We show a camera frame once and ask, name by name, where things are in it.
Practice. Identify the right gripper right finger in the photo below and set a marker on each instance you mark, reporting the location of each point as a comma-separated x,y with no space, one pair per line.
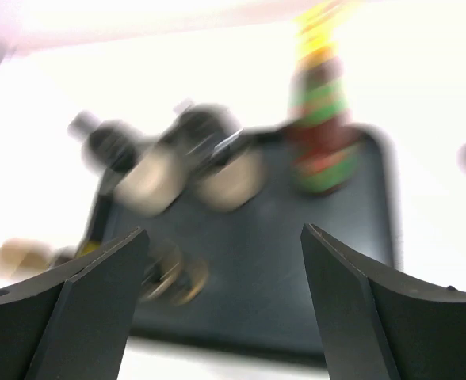
377,322

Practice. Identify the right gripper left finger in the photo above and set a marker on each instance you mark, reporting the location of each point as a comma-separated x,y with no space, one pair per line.
72,321

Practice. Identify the short yellow label sauce bottle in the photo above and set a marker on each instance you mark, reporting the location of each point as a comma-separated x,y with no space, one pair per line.
21,258

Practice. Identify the small spice jar black lid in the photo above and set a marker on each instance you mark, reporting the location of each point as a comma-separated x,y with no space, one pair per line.
171,276

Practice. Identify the clear shaker bottle black cap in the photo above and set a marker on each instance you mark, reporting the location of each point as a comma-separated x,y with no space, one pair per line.
146,179

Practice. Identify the green label chili sauce bottle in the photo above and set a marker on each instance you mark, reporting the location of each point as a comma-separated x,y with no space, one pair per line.
325,146

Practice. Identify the black plastic tray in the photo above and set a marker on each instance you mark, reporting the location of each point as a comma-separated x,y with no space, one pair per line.
256,300

